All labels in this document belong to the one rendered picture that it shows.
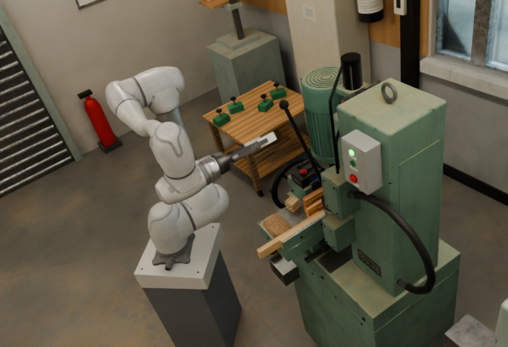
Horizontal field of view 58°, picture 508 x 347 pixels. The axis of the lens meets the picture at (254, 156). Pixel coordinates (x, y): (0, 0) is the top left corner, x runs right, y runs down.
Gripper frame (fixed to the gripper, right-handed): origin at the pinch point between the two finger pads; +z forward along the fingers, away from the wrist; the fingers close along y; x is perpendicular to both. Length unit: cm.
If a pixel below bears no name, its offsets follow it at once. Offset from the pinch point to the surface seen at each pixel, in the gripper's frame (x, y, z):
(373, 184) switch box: -23.7, 36.5, 9.5
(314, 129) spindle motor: -4.8, 6.7, 15.4
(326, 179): -19.2, 19.3, 4.9
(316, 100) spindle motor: 4.2, 15.3, 16.2
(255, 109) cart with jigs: 11, -167, 65
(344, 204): -29.0, 19.9, 6.5
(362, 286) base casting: -65, 0, 8
